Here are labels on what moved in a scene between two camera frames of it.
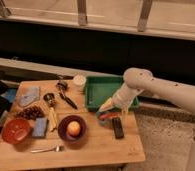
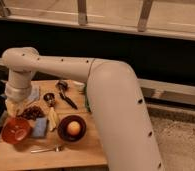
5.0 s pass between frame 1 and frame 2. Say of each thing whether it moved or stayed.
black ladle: stayed
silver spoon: stayed
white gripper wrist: moved
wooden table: stayed
